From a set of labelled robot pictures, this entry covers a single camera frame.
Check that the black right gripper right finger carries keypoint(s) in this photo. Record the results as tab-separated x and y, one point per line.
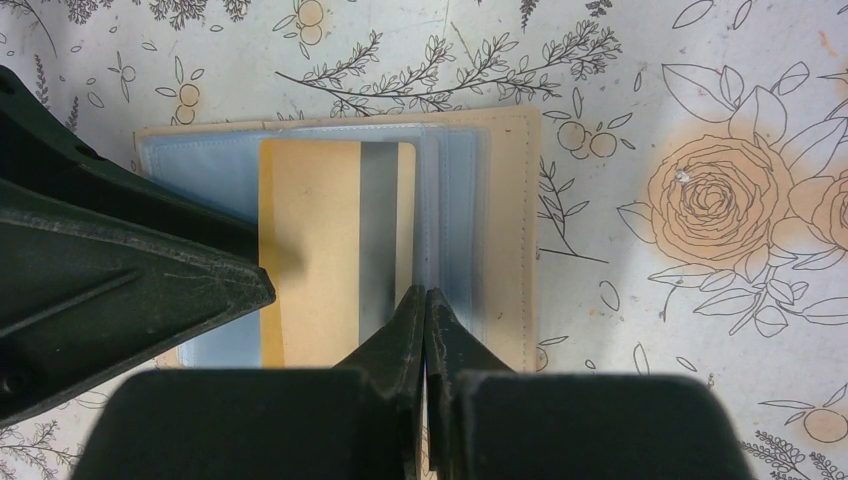
487	421

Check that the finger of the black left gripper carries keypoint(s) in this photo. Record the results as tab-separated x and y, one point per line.
39	154
85	297

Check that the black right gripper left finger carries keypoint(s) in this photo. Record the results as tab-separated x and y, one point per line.
356	420

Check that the gold card with grey stripe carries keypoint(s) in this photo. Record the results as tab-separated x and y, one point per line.
336	229

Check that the beige card holder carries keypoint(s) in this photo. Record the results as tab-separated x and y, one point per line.
485	193

